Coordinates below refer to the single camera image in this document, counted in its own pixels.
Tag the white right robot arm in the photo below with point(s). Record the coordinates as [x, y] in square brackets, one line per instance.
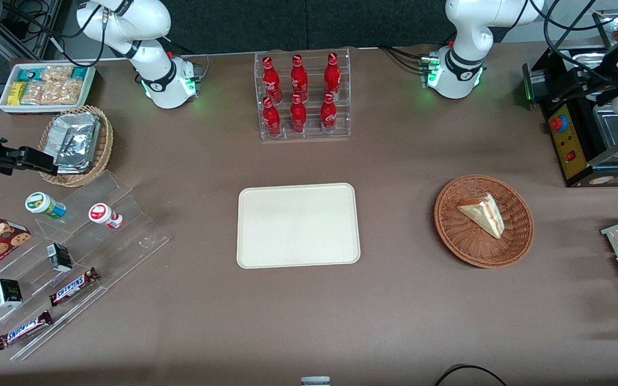
[159, 80]

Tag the cream rectangular tray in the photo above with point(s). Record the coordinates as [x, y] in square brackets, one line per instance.
[298, 225]

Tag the tan wicker basket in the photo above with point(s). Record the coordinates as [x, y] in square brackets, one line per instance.
[102, 155]

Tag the snickers chocolate bar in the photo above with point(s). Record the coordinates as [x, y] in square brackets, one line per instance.
[73, 287]
[23, 329]

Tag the red cola bottle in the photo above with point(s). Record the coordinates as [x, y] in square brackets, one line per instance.
[329, 113]
[299, 80]
[332, 78]
[272, 83]
[271, 119]
[298, 115]

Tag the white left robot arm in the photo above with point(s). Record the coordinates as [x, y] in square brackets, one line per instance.
[456, 75]

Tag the teal snack packet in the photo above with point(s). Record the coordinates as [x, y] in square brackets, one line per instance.
[79, 73]
[29, 74]

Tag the small black carton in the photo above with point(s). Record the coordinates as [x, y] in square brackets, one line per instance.
[60, 257]
[7, 292]

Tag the green lid yogurt cup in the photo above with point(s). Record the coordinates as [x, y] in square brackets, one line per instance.
[43, 205]

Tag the yellow snack packet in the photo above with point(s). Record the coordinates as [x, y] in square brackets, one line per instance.
[17, 93]

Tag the red lid yogurt cup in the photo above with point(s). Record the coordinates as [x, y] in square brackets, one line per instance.
[102, 214]

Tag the silver foil pack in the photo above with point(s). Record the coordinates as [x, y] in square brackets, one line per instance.
[70, 128]
[75, 155]

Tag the triangular sandwich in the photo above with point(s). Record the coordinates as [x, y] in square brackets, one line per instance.
[483, 213]

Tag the white snack bin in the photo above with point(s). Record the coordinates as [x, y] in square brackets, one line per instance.
[3, 104]

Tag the clear nut snack bag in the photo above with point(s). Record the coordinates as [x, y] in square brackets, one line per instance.
[51, 92]
[57, 72]

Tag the clear acrylic bottle rack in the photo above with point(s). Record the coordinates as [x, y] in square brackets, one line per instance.
[311, 134]

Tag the round brown wicker basket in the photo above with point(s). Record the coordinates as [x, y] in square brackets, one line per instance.
[459, 241]

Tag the black sealing machine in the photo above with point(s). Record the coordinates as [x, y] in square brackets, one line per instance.
[572, 150]

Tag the clear acrylic step display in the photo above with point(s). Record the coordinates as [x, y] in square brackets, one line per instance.
[126, 236]

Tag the small grey object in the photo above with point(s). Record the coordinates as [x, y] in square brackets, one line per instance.
[315, 381]

